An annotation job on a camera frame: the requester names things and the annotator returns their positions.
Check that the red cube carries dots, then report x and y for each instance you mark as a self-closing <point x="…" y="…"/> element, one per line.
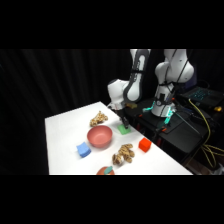
<point x="145" y="145"/>

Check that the black curtain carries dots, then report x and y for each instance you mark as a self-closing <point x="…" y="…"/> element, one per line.
<point x="63" y="80"/>

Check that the black laptop with lit keyboard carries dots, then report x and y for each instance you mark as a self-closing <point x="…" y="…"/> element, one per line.
<point x="201" y="95"/>

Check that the small yellow object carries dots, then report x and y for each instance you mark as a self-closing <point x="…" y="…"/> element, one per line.
<point x="218" y="108"/>

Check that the giraffe plush toy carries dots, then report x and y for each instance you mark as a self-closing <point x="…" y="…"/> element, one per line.
<point x="99" y="118"/>

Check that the tiger plush toy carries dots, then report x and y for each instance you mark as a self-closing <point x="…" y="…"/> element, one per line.
<point x="123" y="154"/>

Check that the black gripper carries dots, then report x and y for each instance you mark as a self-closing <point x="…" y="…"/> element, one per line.
<point x="120" y="109"/>

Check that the black robot stand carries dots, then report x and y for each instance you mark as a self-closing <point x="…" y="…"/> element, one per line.
<point x="186" y="130"/>

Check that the blue foam block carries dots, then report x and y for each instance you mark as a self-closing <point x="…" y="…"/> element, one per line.
<point x="83" y="149"/>

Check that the green triangle block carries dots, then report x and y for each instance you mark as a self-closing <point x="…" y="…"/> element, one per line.
<point x="123" y="130"/>

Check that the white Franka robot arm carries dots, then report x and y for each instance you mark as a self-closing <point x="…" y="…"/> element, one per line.
<point x="133" y="86"/>

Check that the pink bowl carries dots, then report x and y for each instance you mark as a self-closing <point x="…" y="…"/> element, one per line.
<point x="99" y="136"/>

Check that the orange ball with teal patch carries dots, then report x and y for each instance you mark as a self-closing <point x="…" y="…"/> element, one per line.
<point x="105" y="171"/>

